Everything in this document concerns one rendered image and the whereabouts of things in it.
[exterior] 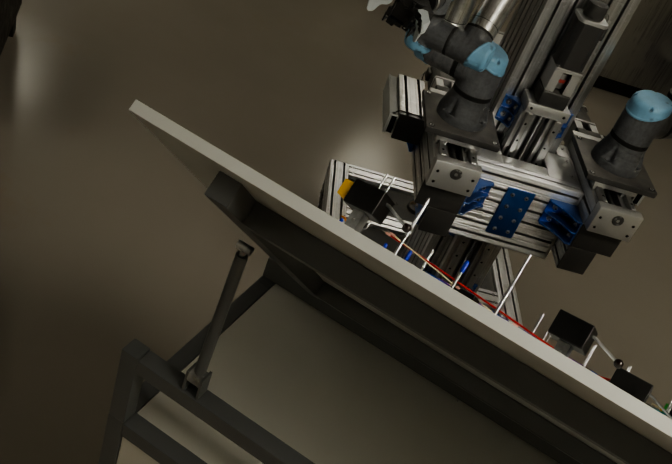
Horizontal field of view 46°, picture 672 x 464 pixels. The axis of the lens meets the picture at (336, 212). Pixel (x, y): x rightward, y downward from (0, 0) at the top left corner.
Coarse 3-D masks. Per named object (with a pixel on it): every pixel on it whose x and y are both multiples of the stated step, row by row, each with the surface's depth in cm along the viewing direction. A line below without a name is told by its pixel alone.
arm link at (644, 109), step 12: (636, 96) 225; (648, 96) 225; (660, 96) 226; (624, 108) 229; (636, 108) 223; (648, 108) 221; (660, 108) 221; (624, 120) 227; (636, 120) 224; (648, 120) 222; (660, 120) 222; (624, 132) 227; (636, 132) 225; (648, 132) 224; (660, 132) 226; (636, 144) 227; (648, 144) 228
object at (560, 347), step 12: (564, 312) 117; (552, 324) 117; (564, 324) 116; (576, 324) 115; (588, 324) 115; (552, 336) 118; (564, 336) 115; (576, 336) 115; (588, 336) 114; (564, 348) 116; (576, 348) 115; (588, 348) 117
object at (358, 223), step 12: (360, 180) 117; (348, 192) 117; (360, 192) 116; (372, 192) 116; (384, 192) 115; (348, 204) 117; (360, 204) 116; (372, 204) 115; (384, 204) 116; (360, 216) 116; (372, 216) 115; (384, 216) 117; (396, 216) 115; (360, 228) 117; (408, 228) 113
